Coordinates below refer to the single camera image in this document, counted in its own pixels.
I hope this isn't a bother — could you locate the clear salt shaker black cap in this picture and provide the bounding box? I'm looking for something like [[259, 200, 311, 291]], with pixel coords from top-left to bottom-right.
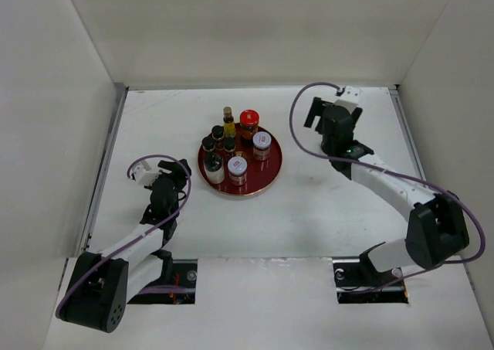
[[203, 152, 225, 185]]

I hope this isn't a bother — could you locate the white lid sauce jar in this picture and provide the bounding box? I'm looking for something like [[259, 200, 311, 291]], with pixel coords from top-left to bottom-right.
[[252, 131, 272, 161]]

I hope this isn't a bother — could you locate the red lid sauce jar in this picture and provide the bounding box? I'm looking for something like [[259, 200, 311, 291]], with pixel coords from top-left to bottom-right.
[[239, 109, 259, 141]]

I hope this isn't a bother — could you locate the black cap pepper bottle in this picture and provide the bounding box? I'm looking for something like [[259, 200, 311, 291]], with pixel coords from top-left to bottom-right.
[[201, 136, 215, 154]]

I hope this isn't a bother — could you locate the white lid paste jar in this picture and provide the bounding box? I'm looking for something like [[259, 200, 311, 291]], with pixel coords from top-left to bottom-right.
[[228, 156, 248, 186]]

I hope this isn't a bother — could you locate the black cap spice bottle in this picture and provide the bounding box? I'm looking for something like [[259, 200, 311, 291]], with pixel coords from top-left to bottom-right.
[[211, 125, 225, 151]]

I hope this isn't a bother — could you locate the black label spice bottle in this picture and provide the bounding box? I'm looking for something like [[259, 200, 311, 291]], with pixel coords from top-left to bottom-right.
[[223, 137, 236, 160]]

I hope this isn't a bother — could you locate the yellow label sesame oil bottle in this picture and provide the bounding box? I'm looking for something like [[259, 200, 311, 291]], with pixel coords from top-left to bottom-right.
[[223, 107, 236, 138]]

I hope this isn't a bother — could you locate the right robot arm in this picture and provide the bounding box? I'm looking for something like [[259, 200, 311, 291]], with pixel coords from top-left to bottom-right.
[[304, 97, 469, 285]]

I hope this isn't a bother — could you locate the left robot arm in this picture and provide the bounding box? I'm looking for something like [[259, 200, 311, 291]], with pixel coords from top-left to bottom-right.
[[55, 155, 197, 333]]

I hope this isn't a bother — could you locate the red round tray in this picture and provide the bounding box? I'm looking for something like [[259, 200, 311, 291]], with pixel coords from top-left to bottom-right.
[[197, 123, 283, 196]]

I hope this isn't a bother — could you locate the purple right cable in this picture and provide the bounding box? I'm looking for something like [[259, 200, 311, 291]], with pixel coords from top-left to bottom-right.
[[289, 81, 486, 293]]

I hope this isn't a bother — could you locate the purple cable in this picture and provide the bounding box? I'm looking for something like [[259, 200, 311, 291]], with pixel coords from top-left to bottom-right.
[[56, 155, 193, 320], [289, 81, 486, 293]]

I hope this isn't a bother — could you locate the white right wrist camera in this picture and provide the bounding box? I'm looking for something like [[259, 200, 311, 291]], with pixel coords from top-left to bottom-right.
[[334, 86, 361, 113]]

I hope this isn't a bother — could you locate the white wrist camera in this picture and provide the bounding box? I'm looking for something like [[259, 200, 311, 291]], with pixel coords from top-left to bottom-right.
[[334, 86, 361, 113], [130, 160, 160, 187]]

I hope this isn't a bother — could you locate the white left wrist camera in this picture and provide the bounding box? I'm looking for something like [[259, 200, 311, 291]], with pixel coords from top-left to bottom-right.
[[130, 160, 160, 187]]

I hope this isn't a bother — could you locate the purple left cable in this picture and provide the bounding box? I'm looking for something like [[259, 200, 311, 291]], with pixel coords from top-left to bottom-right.
[[56, 155, 193, 320]]

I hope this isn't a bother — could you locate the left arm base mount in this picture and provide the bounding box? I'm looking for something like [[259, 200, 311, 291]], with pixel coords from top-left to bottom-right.
[[127, 260, 198, 305]]

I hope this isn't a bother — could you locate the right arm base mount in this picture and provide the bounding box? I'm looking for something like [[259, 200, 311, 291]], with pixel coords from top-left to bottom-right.
[[332, 257, 408, 304]]

